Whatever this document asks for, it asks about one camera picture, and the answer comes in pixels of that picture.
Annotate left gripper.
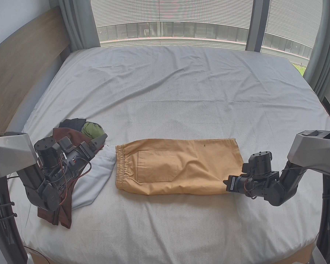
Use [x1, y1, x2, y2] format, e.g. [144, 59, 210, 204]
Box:
[71, 140, 97, 165]

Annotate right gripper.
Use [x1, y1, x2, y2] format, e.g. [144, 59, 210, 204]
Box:
[227, 174, 253, 195]

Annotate tan shorts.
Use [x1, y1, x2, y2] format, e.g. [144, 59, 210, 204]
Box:
[115, 138, 244, 196]

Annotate bed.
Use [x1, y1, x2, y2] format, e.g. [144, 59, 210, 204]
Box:
[0, 6, 330, 264]

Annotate green garment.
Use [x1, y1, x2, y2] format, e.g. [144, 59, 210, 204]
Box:
[81, 122, 103, 140]

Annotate pale grey garment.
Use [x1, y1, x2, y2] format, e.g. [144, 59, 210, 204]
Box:
[70, 145, 117, 211]

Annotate black garment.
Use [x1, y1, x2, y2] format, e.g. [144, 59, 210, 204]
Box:
[58, 118, 86, 131]

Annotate brown garment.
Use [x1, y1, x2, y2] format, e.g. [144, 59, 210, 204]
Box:
[37, 128, 105, 228]

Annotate grey-green curtain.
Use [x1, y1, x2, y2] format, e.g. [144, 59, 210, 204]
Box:
[302, 0, 330, 101]
[45, 0, 101, 52]

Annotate window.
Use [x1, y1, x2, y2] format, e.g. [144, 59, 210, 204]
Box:
[87, 0, 323, 74]

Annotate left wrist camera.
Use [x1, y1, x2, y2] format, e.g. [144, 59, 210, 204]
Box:
[57, 136, 73, 151]

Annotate black cable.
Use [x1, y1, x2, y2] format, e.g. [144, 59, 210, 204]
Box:
[23, 246, 48, 264]

